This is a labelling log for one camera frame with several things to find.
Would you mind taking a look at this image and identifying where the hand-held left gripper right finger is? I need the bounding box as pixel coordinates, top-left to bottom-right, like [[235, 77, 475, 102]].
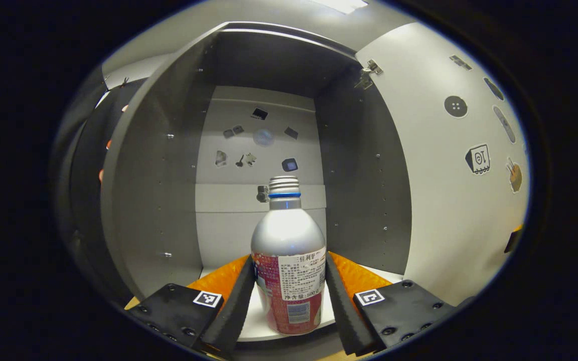
[[324, 251, 463, 356]]

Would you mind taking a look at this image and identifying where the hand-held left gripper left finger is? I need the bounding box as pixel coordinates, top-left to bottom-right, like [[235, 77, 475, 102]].
[[126, 254, 257, 359]]

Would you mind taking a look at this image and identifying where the white cabinet door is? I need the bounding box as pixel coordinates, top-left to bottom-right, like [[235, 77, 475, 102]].
[[355, 22, 530, 306]]

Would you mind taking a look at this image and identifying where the silver bottle with red label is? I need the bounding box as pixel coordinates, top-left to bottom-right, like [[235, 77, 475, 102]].
[[250, 175, 328, 335]]

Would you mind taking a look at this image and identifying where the grey cabinet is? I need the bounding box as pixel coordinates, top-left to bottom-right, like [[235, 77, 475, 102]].
[[101, 21, 412, 346]]

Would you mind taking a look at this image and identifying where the metal door hinge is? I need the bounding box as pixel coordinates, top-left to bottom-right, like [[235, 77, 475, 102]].
[[354, 59, 384, 91]]

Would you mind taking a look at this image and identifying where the black backdrop cloth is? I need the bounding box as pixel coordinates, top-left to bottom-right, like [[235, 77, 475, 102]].
[[53, 75, 136, 306]]

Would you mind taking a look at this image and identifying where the ceiling light panel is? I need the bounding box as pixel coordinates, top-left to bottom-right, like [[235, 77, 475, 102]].
[[314, 0, 370, 15]]

